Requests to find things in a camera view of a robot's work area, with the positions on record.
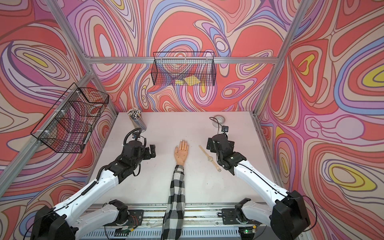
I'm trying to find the beige strap wrist watch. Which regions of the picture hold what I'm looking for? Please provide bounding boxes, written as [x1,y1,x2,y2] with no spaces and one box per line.
[199,145,222,172]

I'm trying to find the mannequin hand with glitter nails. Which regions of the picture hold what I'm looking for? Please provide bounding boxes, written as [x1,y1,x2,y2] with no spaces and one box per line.
[174,140,189,166]

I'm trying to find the plaid sleeve mannequin forearm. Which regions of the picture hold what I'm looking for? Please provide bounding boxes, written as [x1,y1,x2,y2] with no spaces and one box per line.
[161,165,186,240]

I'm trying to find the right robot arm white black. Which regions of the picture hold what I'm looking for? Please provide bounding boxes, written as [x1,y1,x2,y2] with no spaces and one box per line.
[207,134,311,240]

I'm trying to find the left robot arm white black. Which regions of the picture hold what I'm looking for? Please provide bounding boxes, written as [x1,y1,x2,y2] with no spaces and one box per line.
[30,140,156,240]

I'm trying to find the clear tape roll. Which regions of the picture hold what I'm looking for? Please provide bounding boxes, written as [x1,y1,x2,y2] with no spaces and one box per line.
[213,115,226,128]

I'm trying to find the yellow sticky notes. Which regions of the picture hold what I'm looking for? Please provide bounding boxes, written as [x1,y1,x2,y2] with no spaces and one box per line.
[175,75,201,86]

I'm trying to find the aluminium crossbar back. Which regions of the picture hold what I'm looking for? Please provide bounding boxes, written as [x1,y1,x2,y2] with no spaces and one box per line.
[86,57,278,64]

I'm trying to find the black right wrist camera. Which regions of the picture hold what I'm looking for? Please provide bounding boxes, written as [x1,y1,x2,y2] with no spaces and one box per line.
[221,126,229,134]

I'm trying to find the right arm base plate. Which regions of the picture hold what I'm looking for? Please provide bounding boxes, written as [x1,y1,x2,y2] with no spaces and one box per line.
[217,208,255,225]

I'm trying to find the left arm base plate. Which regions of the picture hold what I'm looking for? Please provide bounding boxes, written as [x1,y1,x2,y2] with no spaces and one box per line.
[114,210,144,227]

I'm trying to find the black wire basket left wall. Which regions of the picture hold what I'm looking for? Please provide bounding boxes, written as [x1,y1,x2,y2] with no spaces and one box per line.
[31,84,109,154]

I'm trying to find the black wire basket wall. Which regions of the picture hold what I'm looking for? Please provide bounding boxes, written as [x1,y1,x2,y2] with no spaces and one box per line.
[31,84,109,154]
[151,51,217,86]

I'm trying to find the aluminium frame post left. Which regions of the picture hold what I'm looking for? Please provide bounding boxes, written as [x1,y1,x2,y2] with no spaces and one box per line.
[1,1,115,204]

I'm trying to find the aluminium frame post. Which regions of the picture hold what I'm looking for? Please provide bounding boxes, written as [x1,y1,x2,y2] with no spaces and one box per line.
[253,1,313,117]
[1,1,115,204]

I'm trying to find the black wire basket back wall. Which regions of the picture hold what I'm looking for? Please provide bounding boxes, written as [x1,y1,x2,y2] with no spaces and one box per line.
[151,51,217,86]

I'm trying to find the aluminium frame post right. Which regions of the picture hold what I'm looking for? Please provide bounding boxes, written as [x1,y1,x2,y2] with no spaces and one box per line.
[253,1,313,117]

